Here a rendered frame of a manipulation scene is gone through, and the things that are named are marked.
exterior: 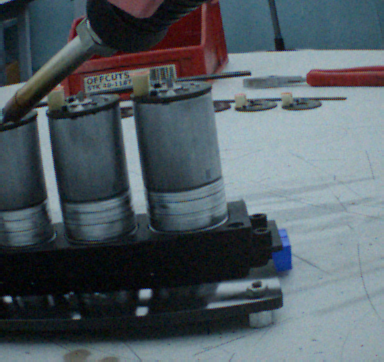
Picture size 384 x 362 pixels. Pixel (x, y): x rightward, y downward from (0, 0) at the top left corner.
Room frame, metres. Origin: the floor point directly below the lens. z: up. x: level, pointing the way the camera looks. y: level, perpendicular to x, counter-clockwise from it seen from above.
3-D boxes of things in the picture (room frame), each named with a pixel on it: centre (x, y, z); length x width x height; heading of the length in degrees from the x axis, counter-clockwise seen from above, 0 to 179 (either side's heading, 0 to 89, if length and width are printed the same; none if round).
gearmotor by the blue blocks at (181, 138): (0.31, 0.00, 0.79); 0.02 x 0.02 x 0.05
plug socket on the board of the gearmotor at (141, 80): (0.31, 0.01, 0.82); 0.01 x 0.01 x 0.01; 0
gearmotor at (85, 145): (0.31, 0.03, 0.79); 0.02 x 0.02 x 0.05
